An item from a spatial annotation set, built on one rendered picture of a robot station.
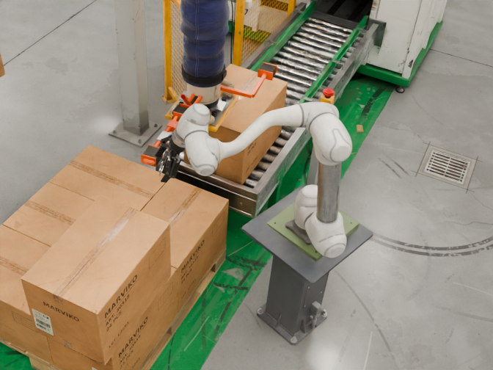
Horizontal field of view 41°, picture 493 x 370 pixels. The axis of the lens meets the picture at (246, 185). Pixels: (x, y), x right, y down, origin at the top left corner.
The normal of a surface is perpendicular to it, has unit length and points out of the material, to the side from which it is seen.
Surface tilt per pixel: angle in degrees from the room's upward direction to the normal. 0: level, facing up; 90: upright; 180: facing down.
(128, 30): 90
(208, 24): 100
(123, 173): 0
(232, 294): 0
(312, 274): 0
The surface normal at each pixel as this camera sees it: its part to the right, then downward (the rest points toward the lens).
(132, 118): -0.44, 0.59
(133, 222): 0.07, -0.72
